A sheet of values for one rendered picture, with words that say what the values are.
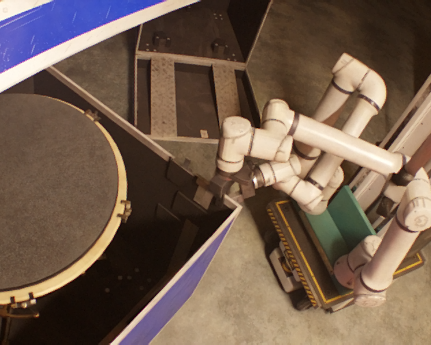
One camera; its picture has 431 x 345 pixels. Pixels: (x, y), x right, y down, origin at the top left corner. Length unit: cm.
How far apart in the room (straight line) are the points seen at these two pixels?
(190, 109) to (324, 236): 148
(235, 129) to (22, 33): 75
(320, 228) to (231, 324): 71
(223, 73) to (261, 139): 219
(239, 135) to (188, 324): 127
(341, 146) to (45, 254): 99
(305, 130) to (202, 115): 184
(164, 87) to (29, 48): 256
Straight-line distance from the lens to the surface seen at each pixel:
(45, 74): 187
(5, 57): 58
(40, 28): 62
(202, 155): 283
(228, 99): 320
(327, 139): 135
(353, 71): 178
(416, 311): 297
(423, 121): 191
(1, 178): 136
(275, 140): 120
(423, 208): 138
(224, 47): 354
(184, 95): 321
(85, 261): 120
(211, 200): 146
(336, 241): 223
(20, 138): 147
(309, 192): 170
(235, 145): 120
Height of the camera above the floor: 203
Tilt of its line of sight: 49 degrees down
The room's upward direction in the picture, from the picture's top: 22 degrees clockwise
